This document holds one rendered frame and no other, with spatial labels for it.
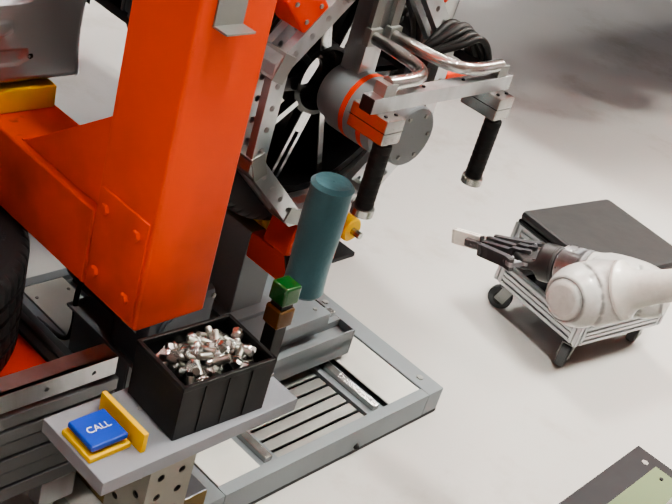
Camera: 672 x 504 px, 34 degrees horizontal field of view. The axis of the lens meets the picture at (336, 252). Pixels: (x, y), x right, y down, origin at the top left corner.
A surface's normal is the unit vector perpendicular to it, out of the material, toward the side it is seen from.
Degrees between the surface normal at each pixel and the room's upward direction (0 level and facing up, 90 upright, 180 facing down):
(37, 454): 90
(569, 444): 0
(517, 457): 0
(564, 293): 86
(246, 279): 90
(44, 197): 90
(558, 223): 0
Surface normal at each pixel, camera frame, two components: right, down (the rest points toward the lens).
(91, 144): -0.68, 0.22
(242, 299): 0.69, 0.52
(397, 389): 0.25, -0.83
